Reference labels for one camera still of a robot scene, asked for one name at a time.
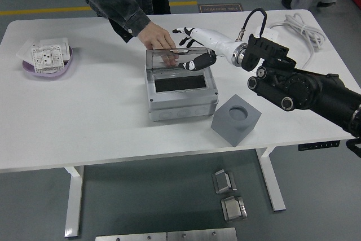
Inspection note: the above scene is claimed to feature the person's right hand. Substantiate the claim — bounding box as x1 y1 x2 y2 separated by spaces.
137 22 180 68

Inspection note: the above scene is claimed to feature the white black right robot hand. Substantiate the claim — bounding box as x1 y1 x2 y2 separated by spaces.
172 26 240 72

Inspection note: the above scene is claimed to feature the grey electrical box clear lid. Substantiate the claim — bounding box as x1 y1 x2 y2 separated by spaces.
144 47 219 122

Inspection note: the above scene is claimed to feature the dark floor sign with lettering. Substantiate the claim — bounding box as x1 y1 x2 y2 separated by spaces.
197 3 243 14

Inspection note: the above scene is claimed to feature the white power strip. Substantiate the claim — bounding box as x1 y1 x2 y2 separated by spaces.
255 25 279 41

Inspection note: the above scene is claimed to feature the grey cube with round hole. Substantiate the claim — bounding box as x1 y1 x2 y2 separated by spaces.
210 94 262 148

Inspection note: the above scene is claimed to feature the white socket module with print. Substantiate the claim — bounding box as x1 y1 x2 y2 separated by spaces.
30 46 64 73

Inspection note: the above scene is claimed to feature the purple shallow bowl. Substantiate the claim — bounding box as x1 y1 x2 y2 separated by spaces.
21 46 74 77

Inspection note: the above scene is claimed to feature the white thin plate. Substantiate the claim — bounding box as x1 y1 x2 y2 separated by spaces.
16 40 40 63

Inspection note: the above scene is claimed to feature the metal block with sloped face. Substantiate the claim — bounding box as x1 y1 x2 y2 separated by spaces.
212 169 237 195

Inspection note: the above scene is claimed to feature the black table control panel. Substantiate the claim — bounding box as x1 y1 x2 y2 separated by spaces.
298 141 340 151

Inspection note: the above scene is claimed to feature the white table leg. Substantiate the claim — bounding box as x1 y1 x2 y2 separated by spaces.
255 148 286 212
64 165 85 238

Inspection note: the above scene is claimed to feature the black robot body part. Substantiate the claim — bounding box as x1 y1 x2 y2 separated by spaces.
345 138 361 157

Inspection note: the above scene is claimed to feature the metal block with flat face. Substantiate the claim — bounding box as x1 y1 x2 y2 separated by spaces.
221 195 248 222

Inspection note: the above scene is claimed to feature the wide metal floor plate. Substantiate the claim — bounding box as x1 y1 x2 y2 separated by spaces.
95 231 168 241
166 227 237 241

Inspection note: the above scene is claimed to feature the white power cord with plug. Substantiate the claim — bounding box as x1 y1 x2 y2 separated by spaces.
266 12 327 69

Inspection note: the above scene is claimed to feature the white blank switch plate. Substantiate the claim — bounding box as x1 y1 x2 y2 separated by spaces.
39 37 71 61

